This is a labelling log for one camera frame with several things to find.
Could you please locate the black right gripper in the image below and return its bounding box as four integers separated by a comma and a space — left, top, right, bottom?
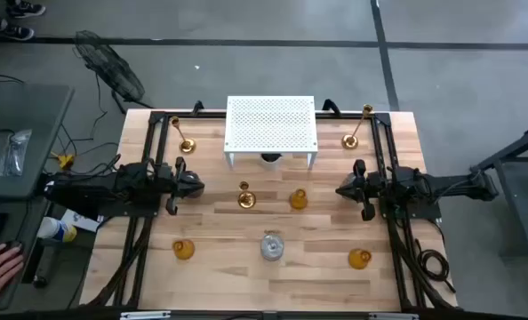
335, 159, 388, 222

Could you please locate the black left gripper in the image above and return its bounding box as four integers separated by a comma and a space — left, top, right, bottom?
159, 156, 205, 216

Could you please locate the tall gold candlestick holder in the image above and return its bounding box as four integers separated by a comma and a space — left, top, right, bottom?
340, 103, 374, 151
169, 115, 197, 156

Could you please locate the amber glass candle holder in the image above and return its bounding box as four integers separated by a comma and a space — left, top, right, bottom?
347, 247, 373, 271
289, 188, 309, 212
172, 238, 196, 261

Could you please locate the short gold candlestick holder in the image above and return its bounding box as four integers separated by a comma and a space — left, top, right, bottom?
236, 180, 257, 210

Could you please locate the silver tin can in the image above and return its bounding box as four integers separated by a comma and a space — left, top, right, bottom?
260, 229, 286, 262

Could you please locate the white perforated metal shelf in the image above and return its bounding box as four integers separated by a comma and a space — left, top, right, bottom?
223, 95, 319, 171

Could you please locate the white paper sheet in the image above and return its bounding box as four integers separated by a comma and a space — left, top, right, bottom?
61, 208, 101, 234

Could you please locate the yellow power connector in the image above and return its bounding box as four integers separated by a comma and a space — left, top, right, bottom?
50, 151, 76, 171

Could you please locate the silver aluminium extrusion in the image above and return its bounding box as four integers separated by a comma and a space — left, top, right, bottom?
369, 312, 420, 320
120, 310, 172, 320

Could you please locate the black floor fan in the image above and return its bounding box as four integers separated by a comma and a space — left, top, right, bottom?
72, 29, 155, 116

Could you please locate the white wipes canister yellow lid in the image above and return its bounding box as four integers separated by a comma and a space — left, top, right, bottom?
36, 216, 78, 244

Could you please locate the grey metal stand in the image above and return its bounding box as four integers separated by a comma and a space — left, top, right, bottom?
469, 120, 528, 258

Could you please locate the dark grey desk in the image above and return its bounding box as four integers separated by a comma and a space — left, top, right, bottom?
0, 197, 52, 312

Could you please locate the clear plastic bag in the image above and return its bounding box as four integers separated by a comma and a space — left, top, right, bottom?
0, 128, 33, 178

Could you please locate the grey side table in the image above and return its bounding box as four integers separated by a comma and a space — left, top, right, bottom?
0, 82, 76, 199

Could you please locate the person's shoe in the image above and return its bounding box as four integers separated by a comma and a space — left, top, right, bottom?
0, 24, 36, 42
5, 0, 47, 19

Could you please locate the black aluminium table frame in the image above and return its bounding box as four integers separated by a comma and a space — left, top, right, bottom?
79, 108, 460, 312

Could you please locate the coiled black cable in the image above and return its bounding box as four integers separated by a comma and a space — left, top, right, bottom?
413, 237, 457, 294

